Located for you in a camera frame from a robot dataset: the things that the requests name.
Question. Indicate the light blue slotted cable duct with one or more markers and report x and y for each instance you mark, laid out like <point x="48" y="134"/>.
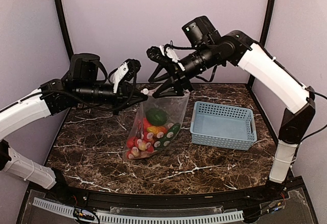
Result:
<point x="134" y="215"/>

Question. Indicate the green toy avocado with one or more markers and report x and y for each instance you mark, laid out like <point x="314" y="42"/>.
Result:
<point x="156" y="116"/>

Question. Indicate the right black frame post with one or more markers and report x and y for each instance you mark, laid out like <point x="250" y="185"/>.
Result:
<point x="266" y="22"/>

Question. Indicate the green toy cucumber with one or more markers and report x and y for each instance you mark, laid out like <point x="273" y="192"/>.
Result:
<point x="166" y="139"/>

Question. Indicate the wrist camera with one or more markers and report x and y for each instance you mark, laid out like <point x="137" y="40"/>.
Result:
<point x="125" y="72"/>
<point x="164" y="56"/>

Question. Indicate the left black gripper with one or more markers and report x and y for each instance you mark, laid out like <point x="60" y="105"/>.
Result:
<point x="124" y="97"/>

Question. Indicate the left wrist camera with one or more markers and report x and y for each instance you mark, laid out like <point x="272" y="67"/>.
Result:
<point x="125" y="72"/>

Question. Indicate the orange red toy mango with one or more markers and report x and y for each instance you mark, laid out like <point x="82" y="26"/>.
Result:
<point x="156" y="129"/>

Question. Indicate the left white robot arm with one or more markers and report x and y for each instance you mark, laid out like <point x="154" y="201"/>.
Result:
<point x="85" y="83"/>

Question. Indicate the light blue plastic basket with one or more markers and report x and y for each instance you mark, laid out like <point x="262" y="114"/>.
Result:
<point x="223" y="126"/>

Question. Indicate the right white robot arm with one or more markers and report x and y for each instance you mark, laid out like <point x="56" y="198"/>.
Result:
<point x="210" y="49"/>

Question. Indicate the left black frame post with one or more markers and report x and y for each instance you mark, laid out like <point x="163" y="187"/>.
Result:
<point x="64" y="29"/>

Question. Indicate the clear zip top bag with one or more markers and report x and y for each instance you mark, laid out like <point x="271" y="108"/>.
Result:
<point x="175" y="107"/>

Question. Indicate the red lychee bunch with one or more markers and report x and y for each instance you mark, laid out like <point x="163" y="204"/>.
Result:
<point x="142" y="147"/>

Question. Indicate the red toy fruit ball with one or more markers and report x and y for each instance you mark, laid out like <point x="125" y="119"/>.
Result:
<point x="144" y="124"/>

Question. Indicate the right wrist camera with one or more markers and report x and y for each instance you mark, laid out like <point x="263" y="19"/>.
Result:
<point x="164" y="56"/>

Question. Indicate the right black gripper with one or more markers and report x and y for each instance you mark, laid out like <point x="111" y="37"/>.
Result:
<point x="178" y="78"/>

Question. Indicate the black front rail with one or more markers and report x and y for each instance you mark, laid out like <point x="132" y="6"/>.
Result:
<point x="254" y="200"/>

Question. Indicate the black frame post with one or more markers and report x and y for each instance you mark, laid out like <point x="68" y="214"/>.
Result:
<point x="64" y="29"/>
<point x="266" y="22"/>

